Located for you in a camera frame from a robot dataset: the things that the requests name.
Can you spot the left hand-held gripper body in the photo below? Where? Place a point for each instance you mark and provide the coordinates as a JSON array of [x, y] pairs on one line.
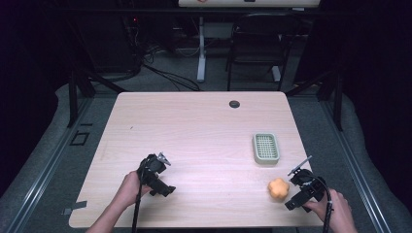
[[151, 167]]

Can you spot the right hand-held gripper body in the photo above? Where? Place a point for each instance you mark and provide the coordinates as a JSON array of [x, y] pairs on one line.
[[311, 186]]

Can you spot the person's left hand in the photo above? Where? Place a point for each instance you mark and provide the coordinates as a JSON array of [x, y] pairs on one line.
[[131, 189]]

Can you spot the person's right hand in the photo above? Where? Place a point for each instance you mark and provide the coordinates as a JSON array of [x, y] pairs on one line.
[[336, 208]]

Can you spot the orange flower-shaped soap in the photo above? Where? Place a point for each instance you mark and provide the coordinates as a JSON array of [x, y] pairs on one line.
[[278, 188]]

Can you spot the green soap dish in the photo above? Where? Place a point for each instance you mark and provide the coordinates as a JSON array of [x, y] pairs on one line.
[[266, 148]]

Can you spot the black tape strip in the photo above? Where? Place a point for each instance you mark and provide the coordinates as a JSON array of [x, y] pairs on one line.
[[86, 124]]

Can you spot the grey tape piece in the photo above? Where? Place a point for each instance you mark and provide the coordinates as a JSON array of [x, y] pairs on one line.
[[77, 206]]

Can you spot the black tape square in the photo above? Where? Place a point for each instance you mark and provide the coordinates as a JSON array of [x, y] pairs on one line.
[[72, 142]]

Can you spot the black metal stand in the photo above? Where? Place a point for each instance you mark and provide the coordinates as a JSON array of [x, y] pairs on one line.
[[337, 103], [73, 97]]

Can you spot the dark round table grommet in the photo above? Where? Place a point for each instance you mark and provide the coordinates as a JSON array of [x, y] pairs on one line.
[[234, 104]]

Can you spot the white desk leg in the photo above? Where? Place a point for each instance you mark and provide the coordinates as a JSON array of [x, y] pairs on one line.
[[201, 55], [276, 73]]

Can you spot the dark equipment cabinet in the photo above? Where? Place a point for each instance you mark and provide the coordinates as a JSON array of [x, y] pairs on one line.
[[113, 45]]

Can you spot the black folding chair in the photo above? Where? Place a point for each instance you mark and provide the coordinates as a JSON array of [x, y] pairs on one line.
[[259, 48]]

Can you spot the metal floor rail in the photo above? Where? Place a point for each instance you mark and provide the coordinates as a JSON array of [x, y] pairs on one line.
[[356, 168], [48, 168]]

